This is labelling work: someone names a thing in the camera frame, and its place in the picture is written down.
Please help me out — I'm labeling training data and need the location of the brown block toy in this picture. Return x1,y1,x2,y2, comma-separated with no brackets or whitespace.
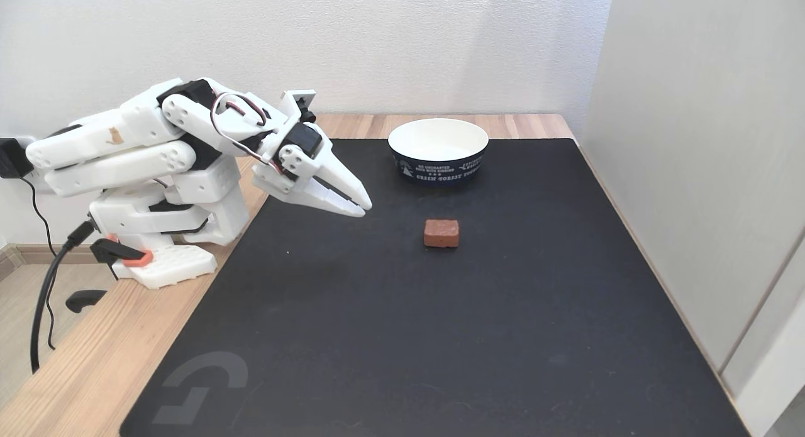
423,219,460,249

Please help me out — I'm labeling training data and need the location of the white and navy paper bowl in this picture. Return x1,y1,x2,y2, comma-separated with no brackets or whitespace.
387,118,490,185

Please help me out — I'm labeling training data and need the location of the black and orange table clamp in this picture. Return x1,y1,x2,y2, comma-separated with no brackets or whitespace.
65,234,154,314

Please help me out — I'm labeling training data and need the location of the black desk mat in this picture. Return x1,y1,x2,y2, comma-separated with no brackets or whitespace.
119,138,750,437

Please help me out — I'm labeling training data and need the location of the black power adapter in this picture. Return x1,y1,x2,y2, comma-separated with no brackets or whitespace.
0,138,35,179

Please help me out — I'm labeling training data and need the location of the white door panel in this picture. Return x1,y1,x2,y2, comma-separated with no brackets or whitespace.
719,226,805,437

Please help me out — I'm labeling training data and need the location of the white gripper camera mount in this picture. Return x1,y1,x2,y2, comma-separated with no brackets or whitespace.
279,89,317,124

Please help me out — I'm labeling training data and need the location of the red white black servo wire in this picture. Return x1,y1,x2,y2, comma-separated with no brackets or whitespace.
210,92,282,172

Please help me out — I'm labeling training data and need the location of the thin black adapter cable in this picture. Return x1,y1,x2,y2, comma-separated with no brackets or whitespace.
19,176,58,350

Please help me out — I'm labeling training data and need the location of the thick black power cable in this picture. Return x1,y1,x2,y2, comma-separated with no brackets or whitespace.
30,221,96,374

